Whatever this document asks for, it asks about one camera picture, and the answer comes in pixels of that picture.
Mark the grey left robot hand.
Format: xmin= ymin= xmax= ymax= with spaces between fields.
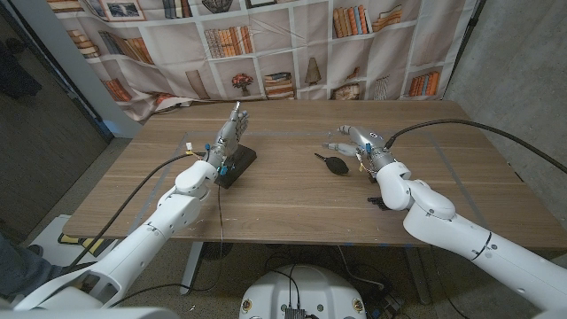
xmin=205 ymin=100 xmax=250 ymax=172

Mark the black rubber air blower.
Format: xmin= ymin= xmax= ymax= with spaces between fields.
xmin=314 ymin=152 xmax=350 ymax=177

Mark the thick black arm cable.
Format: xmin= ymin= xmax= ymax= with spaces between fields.
xmin=66 ymin=152 xmax=207 ymax=271
xmin=384 ymin=118 xmax=567 ymax=175

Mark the yellow black floor item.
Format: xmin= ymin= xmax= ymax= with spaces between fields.
xmin=57 ymin=233 xmax=105 ymax=258

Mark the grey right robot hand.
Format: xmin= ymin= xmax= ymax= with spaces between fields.
xmin=322 ymin=124 xmax=398 ymax=173

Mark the thin braided left arm cable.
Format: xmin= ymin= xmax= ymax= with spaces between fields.
xmin=108 ymin=183 xmax=225 ymax=309

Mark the person leg in jeans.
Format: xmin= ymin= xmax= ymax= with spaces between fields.
xmin=0 ymin=234 xmax=58 ymax=302

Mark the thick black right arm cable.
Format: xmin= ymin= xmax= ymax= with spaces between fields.
xmin=384 ymin=118 xmax=567 ymax=175

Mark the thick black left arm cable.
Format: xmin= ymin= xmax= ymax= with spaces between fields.
xmin=66 ymin=152 xmax=207 ymax=271

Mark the black hex key set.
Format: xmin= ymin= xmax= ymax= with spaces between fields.
xmin=367 ymin=196 xmax=391 ymax=212

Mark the black backdrop stand pole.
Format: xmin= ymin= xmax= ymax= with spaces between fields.
xmin=442 ymin=0 xmax=488 ymax=101

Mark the printed bookshelf backdrop cloth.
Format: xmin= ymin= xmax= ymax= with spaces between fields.
xmin=46 ymin=0 xmax=479 ymax=121

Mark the dark brown phone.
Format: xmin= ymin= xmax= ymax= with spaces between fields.
xmin=215 ymin=144 xmax=258 ymax=191

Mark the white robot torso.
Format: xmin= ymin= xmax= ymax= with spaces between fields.
xmin=237 ymin=264 xmax=368 ymax=319

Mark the white floor board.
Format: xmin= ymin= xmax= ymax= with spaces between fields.
xmin=28 ymin=214 xmax=107 ymax=267

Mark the white table leg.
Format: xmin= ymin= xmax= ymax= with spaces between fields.
xmin=403 ymin=246 xmax=431 ymax=306
xmin=179 ymin=241 xmax=205 ymax=297

